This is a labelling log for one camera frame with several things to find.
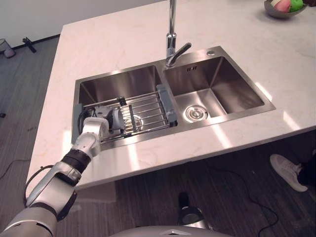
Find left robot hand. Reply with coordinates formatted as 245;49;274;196
94;97;135;136

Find stainless steel double sink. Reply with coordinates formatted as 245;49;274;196
71;45;277;152

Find round metal drain strainer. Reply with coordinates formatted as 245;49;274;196
183;104;209;122
133;115;145;130

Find chrome kitchen faucet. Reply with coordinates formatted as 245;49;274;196
164;0;192;68

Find black floor stand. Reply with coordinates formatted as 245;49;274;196
22;37;37;53

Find robot leg with dark foot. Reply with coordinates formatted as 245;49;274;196
177;192;214;231

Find silver robot torso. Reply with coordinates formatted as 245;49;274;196
107;225;235;237

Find person's white shoe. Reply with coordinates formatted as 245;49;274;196
269;154;309;193

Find grey fruit bowl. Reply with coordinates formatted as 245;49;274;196
263;0;309;18

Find person's leg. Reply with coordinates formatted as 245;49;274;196
297;149;316;187

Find pink fruit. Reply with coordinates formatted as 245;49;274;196
274;0;292;12

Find green fruit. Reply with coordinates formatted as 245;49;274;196
288;0;304;12

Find wire drying rack grey ends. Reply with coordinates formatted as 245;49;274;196
73;84;179;144

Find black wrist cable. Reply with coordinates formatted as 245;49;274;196
77;108;96;131

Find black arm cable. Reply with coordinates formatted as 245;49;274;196
23;165;54;207

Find thin dark floor cable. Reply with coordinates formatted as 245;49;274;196
0;159;31;179

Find black floor cable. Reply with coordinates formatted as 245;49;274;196
206;166;279;237

